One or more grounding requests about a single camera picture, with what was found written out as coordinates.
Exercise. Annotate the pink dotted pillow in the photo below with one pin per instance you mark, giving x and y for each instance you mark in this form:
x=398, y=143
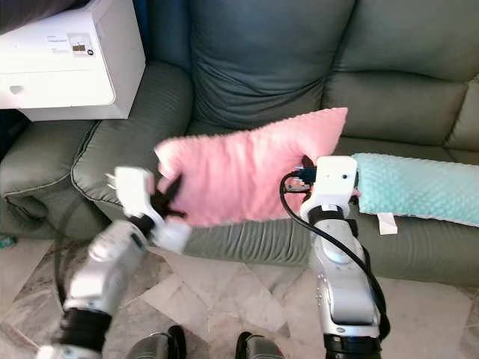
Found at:
x=251, y=172

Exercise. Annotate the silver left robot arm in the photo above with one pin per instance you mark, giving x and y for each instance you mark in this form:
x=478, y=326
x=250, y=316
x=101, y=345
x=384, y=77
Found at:
x=101, y=284

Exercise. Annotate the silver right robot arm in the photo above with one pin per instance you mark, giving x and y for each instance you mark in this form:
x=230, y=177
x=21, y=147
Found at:
x=344, y=284

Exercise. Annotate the teal dotted pillow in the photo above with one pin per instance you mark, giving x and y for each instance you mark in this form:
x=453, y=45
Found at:
x=419, y=187

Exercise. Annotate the green leather sofa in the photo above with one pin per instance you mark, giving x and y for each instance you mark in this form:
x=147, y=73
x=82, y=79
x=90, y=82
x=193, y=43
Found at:
x=382, y=75

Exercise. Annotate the left robot leg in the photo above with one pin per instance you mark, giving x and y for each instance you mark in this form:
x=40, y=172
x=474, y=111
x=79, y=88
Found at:
x=157, y=345

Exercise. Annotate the robot leg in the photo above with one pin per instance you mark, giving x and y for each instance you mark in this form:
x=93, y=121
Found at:
x=260, y=347
x=157, y=345

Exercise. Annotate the white appliance box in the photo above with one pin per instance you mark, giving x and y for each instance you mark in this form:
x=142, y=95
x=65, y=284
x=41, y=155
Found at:
x=75, y=75

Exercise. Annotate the small green ball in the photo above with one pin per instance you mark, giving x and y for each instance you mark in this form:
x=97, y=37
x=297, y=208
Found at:
x=7, y=241

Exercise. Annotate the right robot leg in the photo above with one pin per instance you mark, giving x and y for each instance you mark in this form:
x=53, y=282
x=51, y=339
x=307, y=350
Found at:
x=260, y=347

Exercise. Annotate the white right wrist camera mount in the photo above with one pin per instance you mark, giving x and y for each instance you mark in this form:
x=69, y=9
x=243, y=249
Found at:
x=335, y=179

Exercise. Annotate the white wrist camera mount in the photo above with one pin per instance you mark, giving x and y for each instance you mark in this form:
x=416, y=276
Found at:
x=335, y=179
x=133, y=191

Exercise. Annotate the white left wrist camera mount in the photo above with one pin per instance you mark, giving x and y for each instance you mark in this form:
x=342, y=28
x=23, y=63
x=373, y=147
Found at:
x=133, y=191

